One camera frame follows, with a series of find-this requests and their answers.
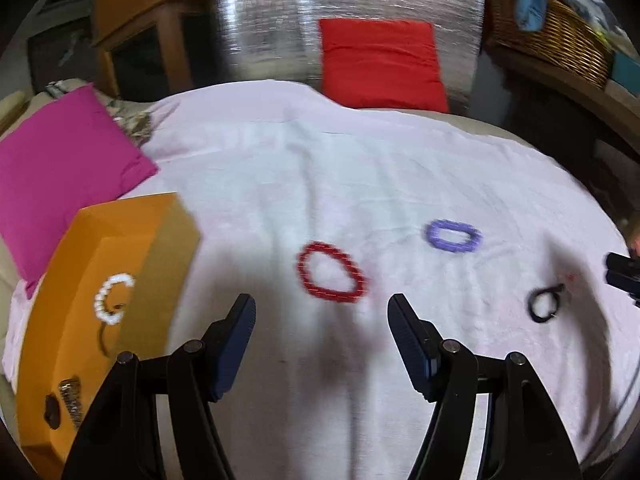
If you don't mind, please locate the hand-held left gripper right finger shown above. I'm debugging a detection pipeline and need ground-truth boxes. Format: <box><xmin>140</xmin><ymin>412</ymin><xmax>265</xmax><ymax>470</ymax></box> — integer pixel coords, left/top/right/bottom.
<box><xmin>387</xmin><ymin>294</ymin><xmax>583</xmax><ymax>480</ymax></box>

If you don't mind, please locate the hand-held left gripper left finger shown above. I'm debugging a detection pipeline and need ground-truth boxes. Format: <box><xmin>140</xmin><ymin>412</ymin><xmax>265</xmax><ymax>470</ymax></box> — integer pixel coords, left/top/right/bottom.
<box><xmin>61</xmin><ymin>293</ymin><xmax>257</xmax><ymax>480</ymax></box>

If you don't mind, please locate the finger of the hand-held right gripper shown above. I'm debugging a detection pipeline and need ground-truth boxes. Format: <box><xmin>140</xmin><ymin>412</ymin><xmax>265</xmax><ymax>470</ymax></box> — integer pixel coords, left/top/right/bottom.
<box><xmin>604</xmin><ymin>252</ymin><xmax>640</xmax><ymax>306</ymax></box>

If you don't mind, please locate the black ring bracelet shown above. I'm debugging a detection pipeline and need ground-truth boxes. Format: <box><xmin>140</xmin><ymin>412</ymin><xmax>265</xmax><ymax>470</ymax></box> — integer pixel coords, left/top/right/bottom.
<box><xmin>526</xmin><ymin>282</ymin><xmax>567</xmax><ymax>323</ymax></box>

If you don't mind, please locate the purple bead bracelet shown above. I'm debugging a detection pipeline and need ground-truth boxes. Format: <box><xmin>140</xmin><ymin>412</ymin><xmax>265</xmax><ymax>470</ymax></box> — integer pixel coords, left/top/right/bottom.
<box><xmin>425</xmin><ymin>219</ymin><xmax>484</xmax><ymax>254</ymax></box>

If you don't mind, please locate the red bead bracelet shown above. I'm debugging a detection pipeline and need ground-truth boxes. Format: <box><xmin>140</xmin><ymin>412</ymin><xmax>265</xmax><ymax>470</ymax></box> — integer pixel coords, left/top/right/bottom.
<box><xmin>296</xmin><ymin>241</ymin><xmax>370</xmax><ymax>304</ymax></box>

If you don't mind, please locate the orange cardboard box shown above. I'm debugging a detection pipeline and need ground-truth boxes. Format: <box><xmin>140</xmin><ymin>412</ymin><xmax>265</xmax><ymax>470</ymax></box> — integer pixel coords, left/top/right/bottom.
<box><xmin>17</xmin><ymin>192</ymin><xmax>203</xmax><ymax>479</ymax></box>

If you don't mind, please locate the thin metal bangle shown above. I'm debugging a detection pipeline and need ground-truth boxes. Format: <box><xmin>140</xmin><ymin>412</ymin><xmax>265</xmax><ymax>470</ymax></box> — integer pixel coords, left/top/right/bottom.
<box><xmin>97</xmin><ymin>305</ymin><xmax>126</xmax><ymax>358</ymax></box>

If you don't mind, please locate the silver metal watch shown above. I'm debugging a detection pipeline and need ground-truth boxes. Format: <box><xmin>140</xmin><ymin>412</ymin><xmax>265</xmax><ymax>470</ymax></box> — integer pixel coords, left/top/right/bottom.
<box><xmin>57</xmin><ymin>375</ymin><xmax>86</xmax><ymax>431</ymax></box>

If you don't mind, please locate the wooden shelf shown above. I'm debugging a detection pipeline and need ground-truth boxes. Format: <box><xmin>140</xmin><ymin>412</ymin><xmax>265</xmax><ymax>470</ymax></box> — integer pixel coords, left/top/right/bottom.
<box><xmin>487</xmin><ymin>45</ymin><xmax>640</xmax><ymax>161</ymax></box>

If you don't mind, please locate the black scrunchie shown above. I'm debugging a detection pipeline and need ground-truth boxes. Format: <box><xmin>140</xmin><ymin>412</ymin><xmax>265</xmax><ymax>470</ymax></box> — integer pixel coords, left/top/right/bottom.
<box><xmin>44</xmin><ymin>394</ymin><xmax>63</xmax><ymax>428</ymax></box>

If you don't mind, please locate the teal box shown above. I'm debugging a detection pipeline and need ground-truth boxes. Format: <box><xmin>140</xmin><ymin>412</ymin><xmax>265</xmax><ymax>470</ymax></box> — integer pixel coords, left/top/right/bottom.
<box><xmin>612</xmin><ymin>52</ymin><xmax>640</xmax><ymax>91</ymax></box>

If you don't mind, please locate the wicker basket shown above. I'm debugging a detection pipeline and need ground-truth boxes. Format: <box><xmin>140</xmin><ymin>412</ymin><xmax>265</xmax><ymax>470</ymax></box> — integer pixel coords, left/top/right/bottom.
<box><xmin>487</xmin><ymin>0</ymin><xmax>615</xmax><ymax>90</ymax></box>

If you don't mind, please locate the patterned brown cloth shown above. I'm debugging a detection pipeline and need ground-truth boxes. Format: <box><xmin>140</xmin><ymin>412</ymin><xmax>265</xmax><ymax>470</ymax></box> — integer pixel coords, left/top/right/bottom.
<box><xmin>102</xmin><ymin>100</ymin><xmax>161</xmax><ymax>148</ymax></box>

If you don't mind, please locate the magenta pillow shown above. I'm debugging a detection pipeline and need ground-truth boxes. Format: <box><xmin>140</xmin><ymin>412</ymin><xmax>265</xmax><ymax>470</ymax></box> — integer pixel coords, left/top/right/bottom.
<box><xmin>0</xmin><ymin>84</ymin><xmax>160</xmax><ymax>298</ymax></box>

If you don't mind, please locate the red pillow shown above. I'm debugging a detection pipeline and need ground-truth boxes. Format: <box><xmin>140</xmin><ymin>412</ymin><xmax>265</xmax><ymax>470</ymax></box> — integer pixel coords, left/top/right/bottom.
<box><xmin>318</xmin><ymin>18</ymin><xmax>449</xmax><ymax>112</ymax></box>

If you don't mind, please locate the silver foil panel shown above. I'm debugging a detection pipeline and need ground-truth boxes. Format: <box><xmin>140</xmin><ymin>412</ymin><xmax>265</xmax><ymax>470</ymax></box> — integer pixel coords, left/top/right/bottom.
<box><xmin>209</xmin><ymin>0</ymin><xmax>487</xmax><ymax>116</ymax></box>

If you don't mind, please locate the white bead bracelet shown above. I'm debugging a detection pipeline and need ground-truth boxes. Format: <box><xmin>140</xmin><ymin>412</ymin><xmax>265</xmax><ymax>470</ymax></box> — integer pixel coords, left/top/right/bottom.
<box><xmin>94</xmin><ymin>272</ymin><xmax>136</xmax><ymax>324</ymax></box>

